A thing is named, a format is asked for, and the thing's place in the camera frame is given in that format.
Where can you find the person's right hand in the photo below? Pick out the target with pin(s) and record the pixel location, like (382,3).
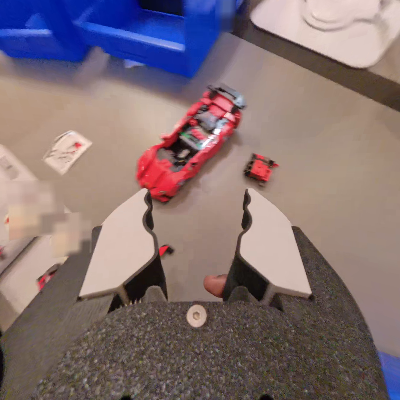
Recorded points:
(215,284)

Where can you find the pale paper scrap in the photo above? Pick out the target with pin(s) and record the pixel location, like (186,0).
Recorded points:
(134,63)

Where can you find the red black brick subassembly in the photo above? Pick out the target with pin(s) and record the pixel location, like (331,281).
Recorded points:
(259,168)

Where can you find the white instruction booklet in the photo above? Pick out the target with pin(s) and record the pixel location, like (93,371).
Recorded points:
(18,281)

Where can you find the white round base plate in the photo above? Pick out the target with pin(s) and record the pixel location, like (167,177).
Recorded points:
(312,34)

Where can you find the red brick-built toy car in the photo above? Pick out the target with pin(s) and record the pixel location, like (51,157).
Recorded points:
(165,168)

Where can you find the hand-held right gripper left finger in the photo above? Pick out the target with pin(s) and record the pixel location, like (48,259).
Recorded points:
(118,250)

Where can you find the white sticker sheet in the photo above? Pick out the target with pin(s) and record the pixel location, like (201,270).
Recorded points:
(67,153)

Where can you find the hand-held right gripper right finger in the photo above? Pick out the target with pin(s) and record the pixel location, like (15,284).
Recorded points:
(272,250)

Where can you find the red curved brick black plate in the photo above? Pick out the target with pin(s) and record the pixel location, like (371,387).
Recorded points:
(165,250)

